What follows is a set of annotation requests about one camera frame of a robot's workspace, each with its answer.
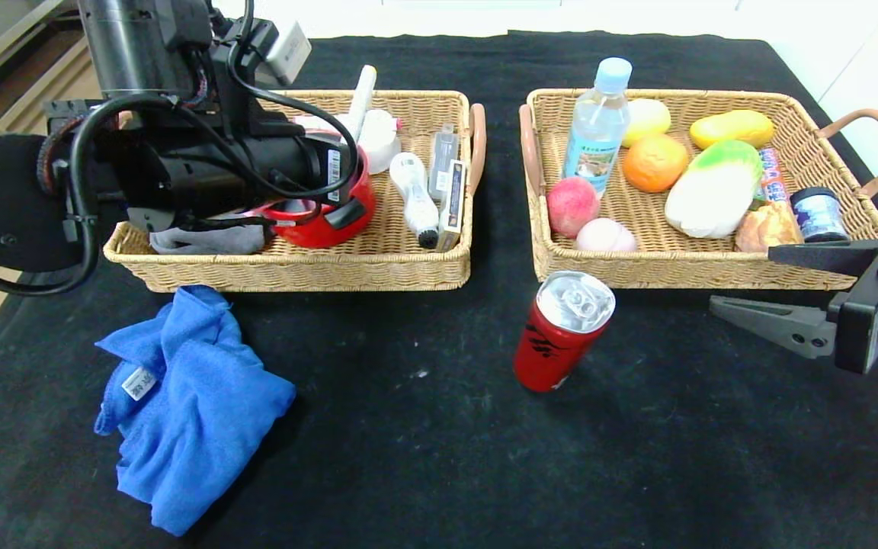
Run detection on yellow lemon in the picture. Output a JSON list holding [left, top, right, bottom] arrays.
[[626, 98, 672, 149]]

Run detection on wicker basket brown handles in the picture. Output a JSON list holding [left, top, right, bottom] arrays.
[[104, 90, 488, 294], [519, 88, 878, 291]]

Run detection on orange and blue snack packet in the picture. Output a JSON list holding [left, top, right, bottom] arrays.
[[758, 148, 790, 203]]

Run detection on yellow mango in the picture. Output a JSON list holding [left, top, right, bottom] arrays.
[[688, 110, 775, 151]]

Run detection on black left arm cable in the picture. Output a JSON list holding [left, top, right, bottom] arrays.
[[0, 93, 181, 298]]

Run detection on cream and black card box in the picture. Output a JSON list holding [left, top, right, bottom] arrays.
[[437, 159, 468, 252]]

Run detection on pale pink peach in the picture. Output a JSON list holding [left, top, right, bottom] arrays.
[[575, 218, 639, 253]]

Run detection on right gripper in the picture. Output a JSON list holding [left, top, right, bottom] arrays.
[[708, 232, 878, 375]]

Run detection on clear water bottle blue cap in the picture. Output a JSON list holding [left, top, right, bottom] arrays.
[[563, 57, 633, 201]]

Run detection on blue microfibre cloth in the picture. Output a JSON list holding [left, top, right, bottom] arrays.
[[95, 286, 297, 537]]

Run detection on brown bread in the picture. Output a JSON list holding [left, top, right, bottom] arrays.
[[735, 200, 804, 254]]

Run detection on red cooking pot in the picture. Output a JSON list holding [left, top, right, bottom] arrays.
[[256, 145, 377, 249]]

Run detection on grey cloth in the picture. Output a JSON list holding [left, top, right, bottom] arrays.
[[151, 223, 266, 256]]

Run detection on orange fruit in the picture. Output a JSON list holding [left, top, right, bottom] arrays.
[[623, 134, 691, 194]]

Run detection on toy napa cabbage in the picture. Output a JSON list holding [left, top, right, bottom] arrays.
[[664, 140, 764, 239]]

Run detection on red peach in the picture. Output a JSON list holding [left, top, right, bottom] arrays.
[[546, 177, 603, 240]]

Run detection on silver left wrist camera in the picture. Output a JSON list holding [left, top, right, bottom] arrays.
[[256, 21, 312, 86]]

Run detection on cream marker pen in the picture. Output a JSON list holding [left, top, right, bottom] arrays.
[[346, 65, 378, 144]]

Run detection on white tube pink cap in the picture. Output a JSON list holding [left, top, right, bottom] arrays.
[[294, 109, 403, 134]]

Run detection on grey wooden shelf unit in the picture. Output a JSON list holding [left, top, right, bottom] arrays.
[[0, 0, 101, 130]]

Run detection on white brush-tip bottle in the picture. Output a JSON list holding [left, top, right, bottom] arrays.
[[389, 152, 441, 250]]

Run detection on dark blue jar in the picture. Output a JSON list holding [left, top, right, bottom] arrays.
[[790, 187, 850, 245]]

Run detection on black camera cable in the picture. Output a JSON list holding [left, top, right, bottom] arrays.
[[226, 0, 361, 203]]

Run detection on red soda can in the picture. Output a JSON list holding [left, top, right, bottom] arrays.
[[514, 271, 617, 393]]

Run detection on black table cloth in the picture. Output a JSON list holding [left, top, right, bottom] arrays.
[[0, 32, 878, 549]]

